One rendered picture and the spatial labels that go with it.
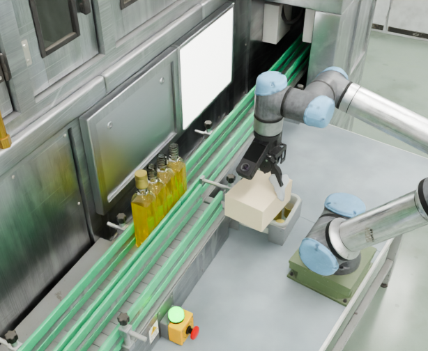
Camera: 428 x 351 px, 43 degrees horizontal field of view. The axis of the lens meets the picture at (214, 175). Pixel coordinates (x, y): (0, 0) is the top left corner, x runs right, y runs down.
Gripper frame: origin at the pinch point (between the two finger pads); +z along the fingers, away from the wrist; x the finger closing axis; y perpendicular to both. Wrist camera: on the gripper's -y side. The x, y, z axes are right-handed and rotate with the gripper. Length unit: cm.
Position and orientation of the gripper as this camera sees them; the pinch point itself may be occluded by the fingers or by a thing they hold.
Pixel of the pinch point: (258, 193)
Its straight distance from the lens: 151.5
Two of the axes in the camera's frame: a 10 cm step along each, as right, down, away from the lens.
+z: 0.0, 7.8, 6.3
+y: 5.7, -5.1, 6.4
